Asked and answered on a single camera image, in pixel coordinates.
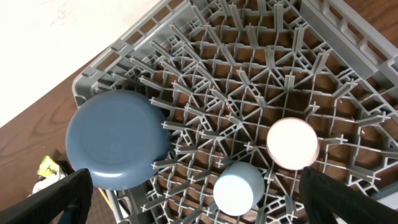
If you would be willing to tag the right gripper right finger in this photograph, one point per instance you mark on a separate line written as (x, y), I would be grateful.
(324, 198)

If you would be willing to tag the wooden chopstick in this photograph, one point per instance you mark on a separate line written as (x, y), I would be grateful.
(105, 196)

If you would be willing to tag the light blue plastic cup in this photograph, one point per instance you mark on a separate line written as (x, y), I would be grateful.
(238, 189)

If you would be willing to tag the pink plastic cup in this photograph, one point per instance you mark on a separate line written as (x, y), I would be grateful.
(292, 143)

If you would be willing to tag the yellow green snack wrapper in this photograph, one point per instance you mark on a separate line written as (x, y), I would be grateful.
(49, 168)

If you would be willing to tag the dark blue plate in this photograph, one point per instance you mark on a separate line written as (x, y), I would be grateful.
(117, 135)

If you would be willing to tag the grey plastic dishwasher rack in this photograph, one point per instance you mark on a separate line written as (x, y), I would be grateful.
(224, 72)

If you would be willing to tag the crumpled white paper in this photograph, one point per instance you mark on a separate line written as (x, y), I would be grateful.
(42, 184)

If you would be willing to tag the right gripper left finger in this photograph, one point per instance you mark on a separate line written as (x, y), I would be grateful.
(70, 197)

